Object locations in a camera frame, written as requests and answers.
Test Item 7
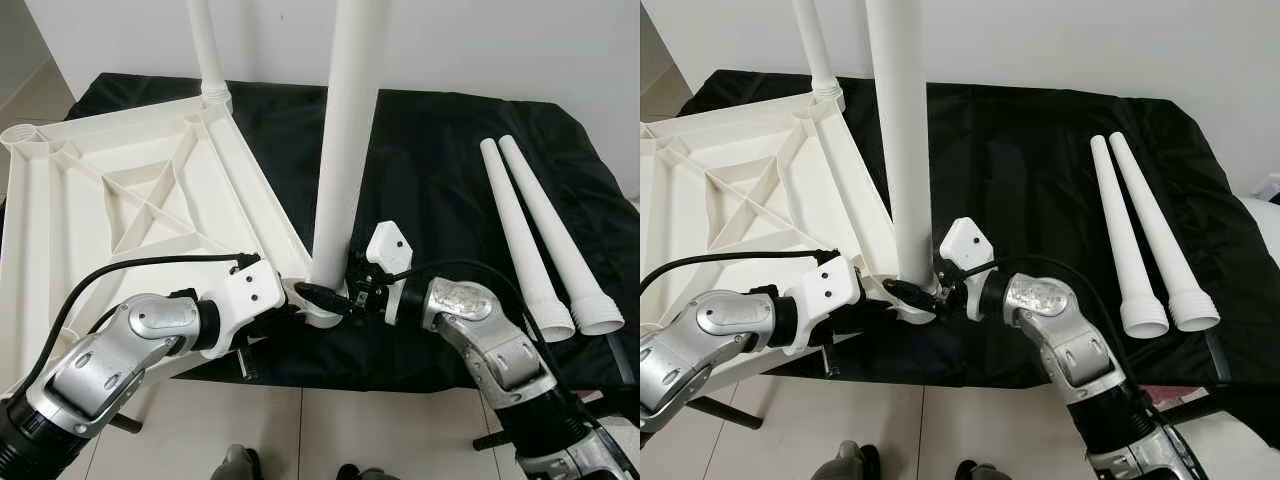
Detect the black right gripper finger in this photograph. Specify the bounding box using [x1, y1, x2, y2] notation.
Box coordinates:
[294, 282, 354, 318]
[882, 276, 942, 314]

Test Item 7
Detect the white plastic table leg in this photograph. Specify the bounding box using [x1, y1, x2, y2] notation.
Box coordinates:
[865, 0, 937, 288]
[309, 0, 392, 293]
[1088, 135, 1171, 340]
[186, 0, 234, 108]
[497, 134, 625, 337]
[1107, 130, 1222, 334]
[792, 0, 847, 107]
[478, 139, 577, 344]

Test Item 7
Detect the white plastic children table top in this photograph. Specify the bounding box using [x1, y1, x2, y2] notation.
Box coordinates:
[0, 93, 348, 403]
[640, 88, 943, 393]

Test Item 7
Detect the grey robot left foot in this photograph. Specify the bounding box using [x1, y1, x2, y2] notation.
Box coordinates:
[214, 444, 264, 480]
[811, 439, 884, 480]

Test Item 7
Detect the black table cloth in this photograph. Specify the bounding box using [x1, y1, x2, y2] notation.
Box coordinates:
[680, 67, 1280, 447]
[65, 70, 641, 394]

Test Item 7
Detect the short dark metal bar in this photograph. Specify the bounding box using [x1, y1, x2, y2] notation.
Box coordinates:
[1204, 329, 1234, 387]
[605, 334, 637, 388]

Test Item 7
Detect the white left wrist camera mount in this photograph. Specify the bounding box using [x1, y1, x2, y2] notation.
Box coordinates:
[786, 253, 864, 357]
[208, 257, 289, 358]

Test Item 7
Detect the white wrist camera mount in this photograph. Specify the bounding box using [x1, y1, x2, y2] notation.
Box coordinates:
[208, 257, 289, 358]
[939, 216, 997, 301]
[361, 221, 414, 301]
[786, 253, 864, 357]

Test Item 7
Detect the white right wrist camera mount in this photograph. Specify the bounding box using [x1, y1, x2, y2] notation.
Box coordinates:
[939, 216, 997, 301]
[361, 221, 414, 301]

